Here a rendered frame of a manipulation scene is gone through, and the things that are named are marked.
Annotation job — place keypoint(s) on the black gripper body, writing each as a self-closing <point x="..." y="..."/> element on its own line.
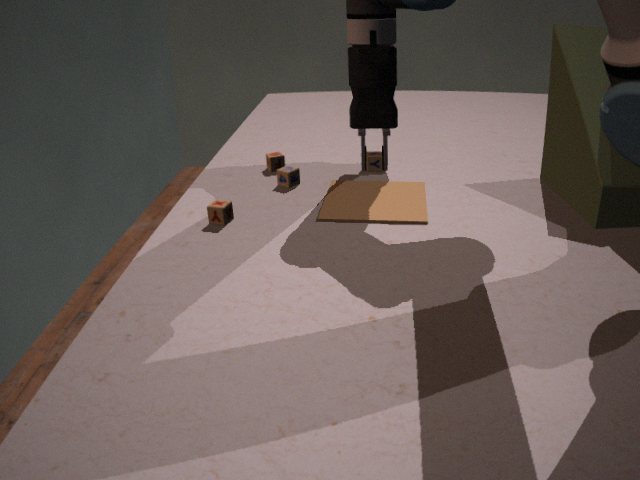
<point x="372" y="80"/>

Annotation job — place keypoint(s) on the wooden letter block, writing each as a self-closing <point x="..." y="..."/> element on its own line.
<point x="220" y="212"/>
<point x="275" y="161"/>
<point x="288" y="176"/>
<point x="374" y="161"/>

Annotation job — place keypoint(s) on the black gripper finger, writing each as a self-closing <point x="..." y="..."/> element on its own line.
<point x="386" y="132"/>
<point x="362" y="133"/>

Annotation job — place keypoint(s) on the tan flat mat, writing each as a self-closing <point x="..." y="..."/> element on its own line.
<point x="375" y="202"/>

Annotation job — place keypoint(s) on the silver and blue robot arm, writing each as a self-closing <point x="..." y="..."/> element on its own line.
<point x="620" y="109"/>

